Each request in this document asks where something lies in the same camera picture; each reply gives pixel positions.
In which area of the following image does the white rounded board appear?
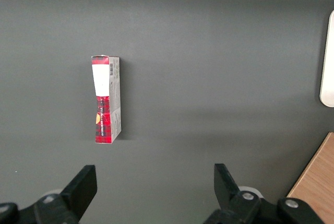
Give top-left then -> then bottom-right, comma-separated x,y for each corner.
319,10 -> 334,108

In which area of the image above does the red plaid cardboard box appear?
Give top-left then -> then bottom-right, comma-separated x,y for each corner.
91,55 -> 122,144

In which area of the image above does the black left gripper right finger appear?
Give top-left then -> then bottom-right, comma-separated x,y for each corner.
202,163 -> 325,224

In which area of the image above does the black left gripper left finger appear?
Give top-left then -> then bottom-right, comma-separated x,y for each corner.
0,164 -> 98,224

